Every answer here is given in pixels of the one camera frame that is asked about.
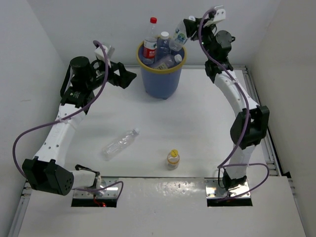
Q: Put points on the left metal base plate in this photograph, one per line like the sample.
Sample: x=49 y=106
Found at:
x=107 y=188

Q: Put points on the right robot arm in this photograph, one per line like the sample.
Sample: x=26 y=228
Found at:
x=251 y=122

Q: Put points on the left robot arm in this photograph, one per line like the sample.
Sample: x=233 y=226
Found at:
x=46 y=172

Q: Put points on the small yellow cap bottle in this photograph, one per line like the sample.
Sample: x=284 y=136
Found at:
x=173 y=159

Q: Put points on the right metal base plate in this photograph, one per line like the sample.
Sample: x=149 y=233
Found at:
x=216 y=190

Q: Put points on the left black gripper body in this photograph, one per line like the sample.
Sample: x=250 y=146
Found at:
x=98 y=73

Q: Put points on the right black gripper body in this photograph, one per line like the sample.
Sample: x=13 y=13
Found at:
x=207 y=34

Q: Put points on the metal base plate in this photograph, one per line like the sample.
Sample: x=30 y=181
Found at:
x=107 y=188
x=216 y=190

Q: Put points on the water bottle blue white label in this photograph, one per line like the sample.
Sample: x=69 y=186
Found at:
x=179 y=38

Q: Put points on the red cap red label bottle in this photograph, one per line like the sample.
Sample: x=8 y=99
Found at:
x=150 y=43

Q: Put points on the clear unlabelled plastic bottle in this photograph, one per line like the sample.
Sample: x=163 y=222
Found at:
x=120 y=143

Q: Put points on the cream translucent plastic bottle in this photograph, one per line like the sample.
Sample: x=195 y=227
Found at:
x=163 y=48

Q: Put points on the blue plastic bin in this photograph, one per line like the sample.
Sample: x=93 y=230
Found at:
x=160 y=84

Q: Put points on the pineapple juice bottle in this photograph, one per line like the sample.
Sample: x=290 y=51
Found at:
x=167 y=62

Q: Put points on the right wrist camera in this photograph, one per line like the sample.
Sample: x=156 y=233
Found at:
x=216 y=15

